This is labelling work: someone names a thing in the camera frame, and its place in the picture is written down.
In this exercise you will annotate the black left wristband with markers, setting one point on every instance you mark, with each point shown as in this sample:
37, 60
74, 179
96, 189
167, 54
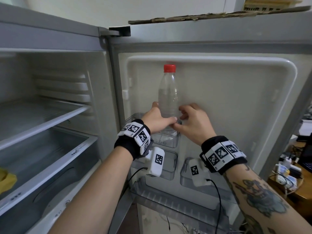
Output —
134, 138

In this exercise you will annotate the yellow bag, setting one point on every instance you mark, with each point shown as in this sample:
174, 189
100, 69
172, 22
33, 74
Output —
6, 180

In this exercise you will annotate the person's right hand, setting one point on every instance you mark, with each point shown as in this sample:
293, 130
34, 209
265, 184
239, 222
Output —
197, 126

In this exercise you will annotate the person's right forearm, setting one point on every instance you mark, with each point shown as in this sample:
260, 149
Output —
263, 202

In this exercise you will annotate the clear bottle door bin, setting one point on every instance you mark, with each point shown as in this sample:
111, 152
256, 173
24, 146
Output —
168, 141

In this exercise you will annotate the black monitor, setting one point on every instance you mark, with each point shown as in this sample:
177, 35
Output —
307, 153

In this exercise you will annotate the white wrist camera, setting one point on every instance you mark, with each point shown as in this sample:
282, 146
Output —
156, 162
197, 171

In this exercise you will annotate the black right wristband with markers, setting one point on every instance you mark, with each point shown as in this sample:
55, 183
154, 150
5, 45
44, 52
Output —
223, 153

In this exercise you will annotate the glass refrigerator shelf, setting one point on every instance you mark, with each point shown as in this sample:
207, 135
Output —
36, 119

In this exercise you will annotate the person's left forearm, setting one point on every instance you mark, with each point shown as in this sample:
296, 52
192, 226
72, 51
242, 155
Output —
97, 192

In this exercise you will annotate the black wristband with markers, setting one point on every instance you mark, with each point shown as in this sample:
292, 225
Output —
223, 153
134, 138

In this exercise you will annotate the person's left hand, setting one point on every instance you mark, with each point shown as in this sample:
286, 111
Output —
153, 120

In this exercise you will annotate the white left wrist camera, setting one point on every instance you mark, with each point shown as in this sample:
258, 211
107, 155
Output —
156, 162

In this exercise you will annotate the brown wooden desk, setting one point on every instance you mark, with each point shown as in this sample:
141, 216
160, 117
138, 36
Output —
302, 192

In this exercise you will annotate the grey refrigerator door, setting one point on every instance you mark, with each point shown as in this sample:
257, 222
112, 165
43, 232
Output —
231, 95

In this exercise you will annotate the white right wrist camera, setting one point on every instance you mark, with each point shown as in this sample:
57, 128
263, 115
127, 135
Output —
197, 171

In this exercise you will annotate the grey refrigerator body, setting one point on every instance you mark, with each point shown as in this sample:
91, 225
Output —
61, 70

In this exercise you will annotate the clear ribbed door shelf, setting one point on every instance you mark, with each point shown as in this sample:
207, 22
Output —
170, 202

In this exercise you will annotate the flat torn cardboard sheet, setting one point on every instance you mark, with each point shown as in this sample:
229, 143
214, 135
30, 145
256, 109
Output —
207, 16

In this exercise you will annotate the clear crisper drawer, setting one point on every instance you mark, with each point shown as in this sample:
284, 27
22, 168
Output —
48, 155

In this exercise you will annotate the small clear door bin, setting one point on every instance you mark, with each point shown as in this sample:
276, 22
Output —
169, 165
185, 177

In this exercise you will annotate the clear plastic bottle red cap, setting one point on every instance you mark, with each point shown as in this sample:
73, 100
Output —
168, 95

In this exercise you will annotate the person's right thumb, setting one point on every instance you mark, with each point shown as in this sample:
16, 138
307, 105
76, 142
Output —
179, 126

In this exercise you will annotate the person's left thumb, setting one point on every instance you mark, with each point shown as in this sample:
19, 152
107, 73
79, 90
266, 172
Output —
156, 106

